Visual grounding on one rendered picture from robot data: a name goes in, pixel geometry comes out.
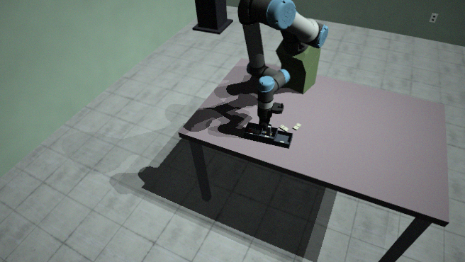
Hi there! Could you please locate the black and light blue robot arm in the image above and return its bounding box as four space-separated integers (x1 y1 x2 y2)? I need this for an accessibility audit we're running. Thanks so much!
237 0 328 103

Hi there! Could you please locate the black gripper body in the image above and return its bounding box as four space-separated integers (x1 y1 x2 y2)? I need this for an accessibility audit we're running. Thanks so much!
257 98 284 129

